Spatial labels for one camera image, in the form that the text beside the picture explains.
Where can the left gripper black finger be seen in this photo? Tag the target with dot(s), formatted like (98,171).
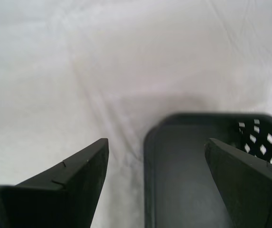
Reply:
(252,190)
(55,204)

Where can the black perforated plastic basket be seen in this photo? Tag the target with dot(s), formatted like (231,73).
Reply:
(176,171)

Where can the white tablecloth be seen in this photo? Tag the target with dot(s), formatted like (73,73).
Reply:
(78,71)

